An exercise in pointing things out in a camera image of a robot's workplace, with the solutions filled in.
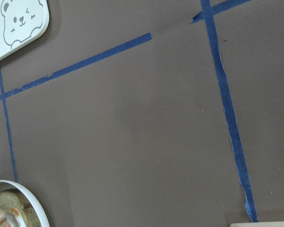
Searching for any bread slice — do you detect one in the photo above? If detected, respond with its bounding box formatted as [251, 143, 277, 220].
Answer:
[0, 201, 42, 227]
[0, 189, 28, 211]

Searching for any cream bear tray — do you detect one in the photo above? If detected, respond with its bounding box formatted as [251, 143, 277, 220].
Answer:
[0, 0, 50, 61]

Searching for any bread slice under egg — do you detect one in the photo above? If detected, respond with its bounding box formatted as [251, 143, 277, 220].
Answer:
[0, 201, 42, 227]

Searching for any white plate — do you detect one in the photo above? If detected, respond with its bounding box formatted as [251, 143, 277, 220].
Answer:
[0, 180, 50, 227]

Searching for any fried egg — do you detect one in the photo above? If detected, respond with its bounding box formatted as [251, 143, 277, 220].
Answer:
[4, 208, 26, 227]

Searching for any wooden cutting board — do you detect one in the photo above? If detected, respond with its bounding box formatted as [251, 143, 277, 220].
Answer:
[230, 221, 284, 227]

